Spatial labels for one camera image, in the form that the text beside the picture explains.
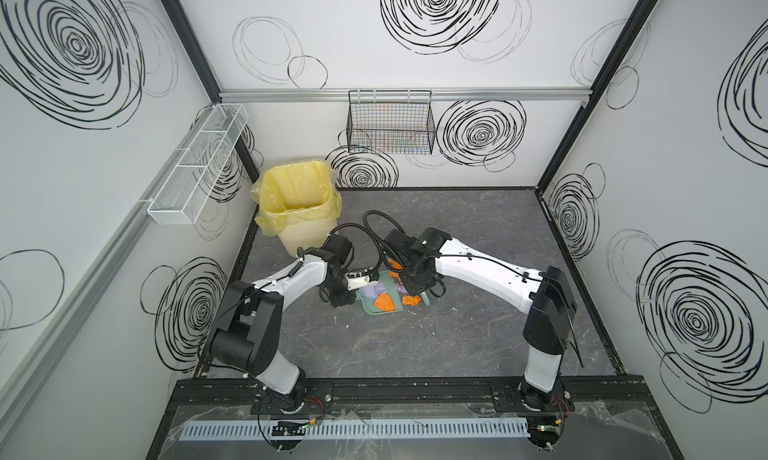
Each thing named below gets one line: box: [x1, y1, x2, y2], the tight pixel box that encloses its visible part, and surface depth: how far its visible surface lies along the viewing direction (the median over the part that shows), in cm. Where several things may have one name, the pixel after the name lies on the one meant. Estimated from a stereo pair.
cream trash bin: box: [279, 218, 339, 257], surface depth 85 cm
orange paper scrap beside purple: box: [401, 294, 422, 306], surface depth 91 cm
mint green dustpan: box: [356, 270, 404, 315], surface depth 90 cm
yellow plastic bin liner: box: [250, 161, 343, 235], surface depth 93 cm
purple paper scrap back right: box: [362, 282, 387, 300], surface depth 91 cm
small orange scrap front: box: [374, 292, 396, 312], surface depth 91 cm
